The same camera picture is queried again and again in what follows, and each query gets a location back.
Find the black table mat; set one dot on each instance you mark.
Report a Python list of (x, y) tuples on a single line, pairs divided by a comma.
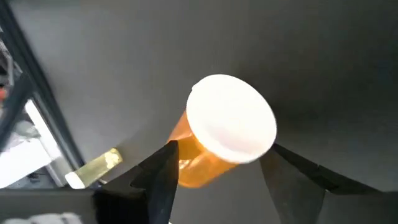
[(124, 62)]

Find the black aluminium table frame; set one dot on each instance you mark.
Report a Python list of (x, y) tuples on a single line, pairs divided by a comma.
[(46, 105)]

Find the large amber pill bottle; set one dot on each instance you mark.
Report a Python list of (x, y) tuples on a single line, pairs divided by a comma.
[(230, 118)]

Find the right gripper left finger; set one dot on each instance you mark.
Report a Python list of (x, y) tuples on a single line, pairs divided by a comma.
[(146, 186)]

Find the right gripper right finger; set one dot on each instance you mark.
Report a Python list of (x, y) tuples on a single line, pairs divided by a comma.
[(292, 186)]

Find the small pale yellow pill bottle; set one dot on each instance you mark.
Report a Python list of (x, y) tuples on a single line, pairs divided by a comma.
[(96, 168)]

